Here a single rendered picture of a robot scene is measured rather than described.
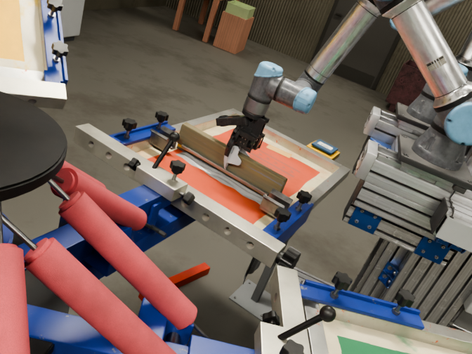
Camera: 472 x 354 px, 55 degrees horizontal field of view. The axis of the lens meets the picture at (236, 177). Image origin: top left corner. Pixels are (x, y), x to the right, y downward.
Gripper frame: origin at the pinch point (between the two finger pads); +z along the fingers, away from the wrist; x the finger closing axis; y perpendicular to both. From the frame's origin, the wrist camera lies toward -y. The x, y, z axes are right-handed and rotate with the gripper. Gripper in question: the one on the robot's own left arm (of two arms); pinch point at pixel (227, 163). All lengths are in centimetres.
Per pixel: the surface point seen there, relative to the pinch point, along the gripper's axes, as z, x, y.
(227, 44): 94, 546, -303
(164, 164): 5.1, -13.5, -14.9
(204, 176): 4.8, -7.6, -3.0
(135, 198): -3.9, -47.8, 0.9
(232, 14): 47, 547, -311
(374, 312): -1, -29, 60
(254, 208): 4.5, -8.7, 17.2
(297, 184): 4.4, 22.0, 19.3
